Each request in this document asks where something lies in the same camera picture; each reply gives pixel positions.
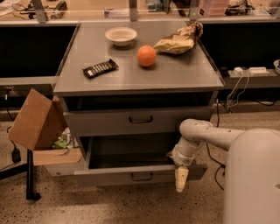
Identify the grey drawer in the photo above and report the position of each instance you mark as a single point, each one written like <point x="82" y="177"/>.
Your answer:
<point x="128" y="160"/>
<point x="131" y="121"/>

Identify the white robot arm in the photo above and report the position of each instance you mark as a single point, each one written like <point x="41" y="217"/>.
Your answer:
<point x="252" y="175"/>

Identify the grey metal drawer cabinet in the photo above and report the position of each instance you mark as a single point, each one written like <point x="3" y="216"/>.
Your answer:
<point x="186" y="80"/>

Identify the grey top drawer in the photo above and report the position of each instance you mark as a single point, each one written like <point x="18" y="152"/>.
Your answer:
<point x="131" y="121"/>

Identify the orange fruit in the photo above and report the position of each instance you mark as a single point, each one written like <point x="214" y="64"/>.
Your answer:
<point x="146" y="56"/>

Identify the white power strip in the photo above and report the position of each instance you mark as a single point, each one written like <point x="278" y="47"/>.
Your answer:
<point x="252" y="71"/>

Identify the green snack packet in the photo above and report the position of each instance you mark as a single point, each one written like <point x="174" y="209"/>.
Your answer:
<point x="61" y="143"/>

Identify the yellow crumpled chip bag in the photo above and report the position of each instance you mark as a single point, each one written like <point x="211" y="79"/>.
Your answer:
<point x="181" y="40"/>

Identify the black snack bar wrapper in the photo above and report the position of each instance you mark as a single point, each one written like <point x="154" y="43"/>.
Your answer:
<point x="100" y="68"/>

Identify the white paper bowl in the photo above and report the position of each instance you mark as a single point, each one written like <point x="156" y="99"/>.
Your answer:
<point x="121" y="36"/>

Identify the brown cardboard box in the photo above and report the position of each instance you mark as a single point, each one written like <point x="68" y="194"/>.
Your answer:
<point x="38" y="125"/>

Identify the black table leg left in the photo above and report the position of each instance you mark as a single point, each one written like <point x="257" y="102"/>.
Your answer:
<point x="28" y="168"/>

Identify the pink plastic bin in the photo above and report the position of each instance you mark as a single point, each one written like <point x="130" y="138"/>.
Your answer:
<point x="212" y="8"/>

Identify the black plug adapter left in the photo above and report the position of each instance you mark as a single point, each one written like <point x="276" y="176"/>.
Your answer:
<point x="16" y="157"/>

